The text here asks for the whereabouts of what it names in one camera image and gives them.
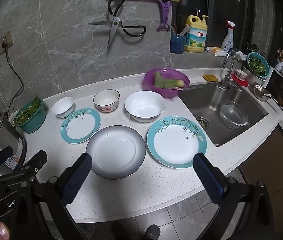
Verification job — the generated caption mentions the grey rimmed white plate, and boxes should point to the grey rimmed white plate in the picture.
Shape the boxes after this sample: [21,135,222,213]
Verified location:
[86,125,146,180]

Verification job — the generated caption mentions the small teal floral plate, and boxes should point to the small teal floral plate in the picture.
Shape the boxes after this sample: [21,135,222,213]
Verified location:
[60,108,101,144]

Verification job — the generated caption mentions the large teal floral plate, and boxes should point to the large teal floral plate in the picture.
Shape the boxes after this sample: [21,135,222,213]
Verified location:
[146,116,207,169]

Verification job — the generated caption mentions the small white bowl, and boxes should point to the small white bowl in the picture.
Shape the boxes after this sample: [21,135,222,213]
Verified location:
[52,97,74,118]

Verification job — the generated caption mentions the floral patterned ceramic bowl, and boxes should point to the floral patterned ceramic bowl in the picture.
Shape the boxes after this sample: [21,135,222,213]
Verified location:
[93,89,120,113]

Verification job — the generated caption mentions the large white bowl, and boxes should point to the large white bowl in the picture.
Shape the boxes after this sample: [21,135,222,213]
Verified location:
[125,90,167,123]

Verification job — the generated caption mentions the kitchen scissors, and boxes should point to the kitchen scissors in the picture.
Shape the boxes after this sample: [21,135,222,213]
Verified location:
[87,0,147,49]

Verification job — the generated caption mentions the person's left hand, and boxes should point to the person's left hand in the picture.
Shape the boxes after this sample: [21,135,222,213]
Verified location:
[0,222,10,240]

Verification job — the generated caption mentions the clear glass bowl in sink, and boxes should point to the clear glass bowl in sink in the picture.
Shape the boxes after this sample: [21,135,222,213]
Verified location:
[220,101,248,129]

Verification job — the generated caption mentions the stainless steel sink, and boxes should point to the stainless steel sink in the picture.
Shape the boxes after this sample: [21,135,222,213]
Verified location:
[179,83,268,146]

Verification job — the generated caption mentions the teal basin with greens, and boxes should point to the teal basin with greens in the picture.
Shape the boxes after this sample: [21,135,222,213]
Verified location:
[13,96,46,134]

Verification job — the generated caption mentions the stainless steel rice cooker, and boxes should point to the stainless steel rice cooker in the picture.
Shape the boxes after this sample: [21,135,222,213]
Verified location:
[0,112,27,176]

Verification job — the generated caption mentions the small steel saucepan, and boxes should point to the small steel saucepan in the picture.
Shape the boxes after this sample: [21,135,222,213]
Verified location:
[253,82,283,106]

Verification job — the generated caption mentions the chrome faucet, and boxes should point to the chrome faucet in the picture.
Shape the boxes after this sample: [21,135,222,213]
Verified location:
[221,48,237,89]

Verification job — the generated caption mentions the yellow sponge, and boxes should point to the yellow sponge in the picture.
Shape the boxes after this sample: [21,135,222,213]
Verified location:
[202,74,218,82]

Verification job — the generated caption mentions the red patterned cup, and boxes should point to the red patterned cup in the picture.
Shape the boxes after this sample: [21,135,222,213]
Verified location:
[234,69,248,81]

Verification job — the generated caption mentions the purple plastic basin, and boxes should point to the purple plastic basin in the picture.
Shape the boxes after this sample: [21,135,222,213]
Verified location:
[142,68,190,98]

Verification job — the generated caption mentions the green peeled vegetable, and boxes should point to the green peeled vegetable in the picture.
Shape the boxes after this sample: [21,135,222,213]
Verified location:
[154,71,185,89]

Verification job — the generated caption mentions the teal colander with greens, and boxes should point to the teal colander with greens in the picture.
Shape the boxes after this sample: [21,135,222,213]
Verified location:
[247,52,270,79]

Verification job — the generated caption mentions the white soap bar pack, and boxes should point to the white soap bar pack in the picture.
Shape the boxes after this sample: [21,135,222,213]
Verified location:
[205,46,227,57]

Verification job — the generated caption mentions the white spray bottle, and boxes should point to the white spray bottle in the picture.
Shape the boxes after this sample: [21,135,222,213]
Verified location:
[221,20,235,51]

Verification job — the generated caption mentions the chopstick holder with chopsticks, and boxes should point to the chopstick holder with chopsticks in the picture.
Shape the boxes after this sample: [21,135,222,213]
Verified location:
[275,48,283,72]

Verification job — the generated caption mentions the yellow dish soap bottle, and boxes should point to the yellow dish soap bottle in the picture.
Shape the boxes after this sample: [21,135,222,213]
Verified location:
[180,15,208,53]

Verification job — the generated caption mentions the blue cup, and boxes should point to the blue cup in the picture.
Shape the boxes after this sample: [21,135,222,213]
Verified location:
[170,34,186,54]

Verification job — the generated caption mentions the purple peeler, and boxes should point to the purple peeler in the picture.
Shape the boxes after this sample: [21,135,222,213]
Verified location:
[157,0,171,31]

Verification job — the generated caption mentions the black power cable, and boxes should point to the black power cable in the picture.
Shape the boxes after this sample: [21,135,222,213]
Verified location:
[2,42,25,113]

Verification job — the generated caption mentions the wall power socket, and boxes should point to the wall power socket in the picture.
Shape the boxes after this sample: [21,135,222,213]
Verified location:
[0,30,13,55]

